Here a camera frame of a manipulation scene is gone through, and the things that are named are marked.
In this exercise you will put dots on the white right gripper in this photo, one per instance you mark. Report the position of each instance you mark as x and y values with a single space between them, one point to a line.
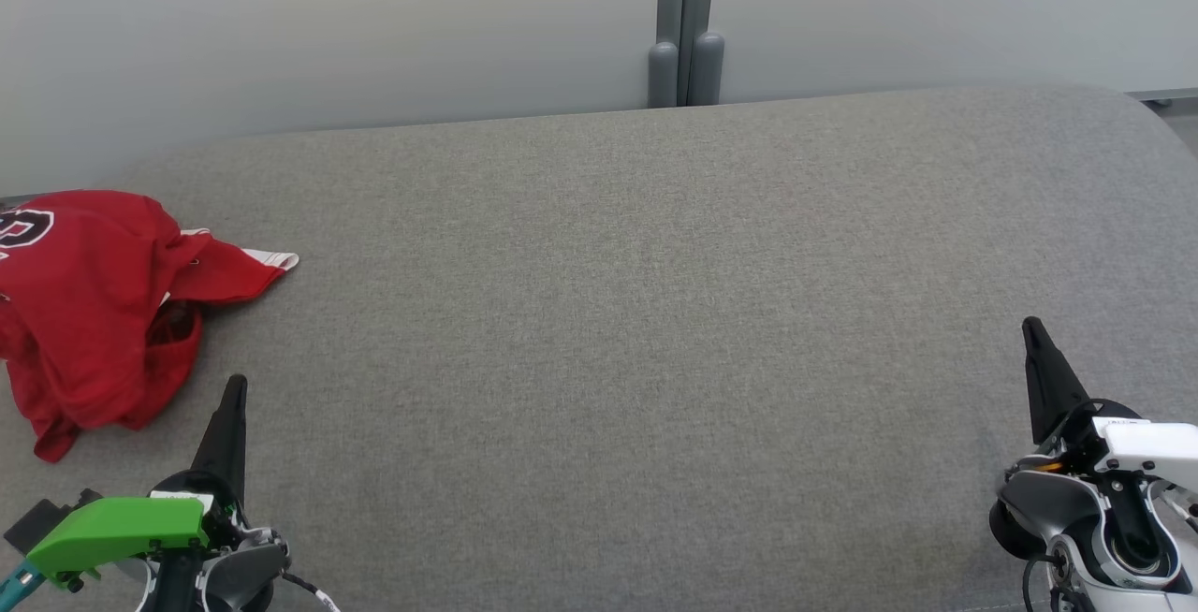
1151 448

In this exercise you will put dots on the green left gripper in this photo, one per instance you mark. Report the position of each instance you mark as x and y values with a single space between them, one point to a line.
122 528

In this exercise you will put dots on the red Bulls jersey shirt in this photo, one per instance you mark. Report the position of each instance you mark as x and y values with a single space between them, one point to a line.
84 387

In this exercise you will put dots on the red shorts with white stripe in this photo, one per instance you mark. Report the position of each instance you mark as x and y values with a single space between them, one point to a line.
94 247

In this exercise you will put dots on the grey fabric sofa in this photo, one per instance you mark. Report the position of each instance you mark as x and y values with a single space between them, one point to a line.
618 331

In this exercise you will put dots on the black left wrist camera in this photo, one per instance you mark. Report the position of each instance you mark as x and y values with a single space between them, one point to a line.
42 517

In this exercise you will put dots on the teal left camera connector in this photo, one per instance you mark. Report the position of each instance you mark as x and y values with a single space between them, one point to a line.
17 584

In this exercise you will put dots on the grey floor rail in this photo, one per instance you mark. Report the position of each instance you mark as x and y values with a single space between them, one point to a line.
1165 97

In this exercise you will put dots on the grey partition post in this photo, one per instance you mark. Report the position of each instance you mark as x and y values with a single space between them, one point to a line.
688 22

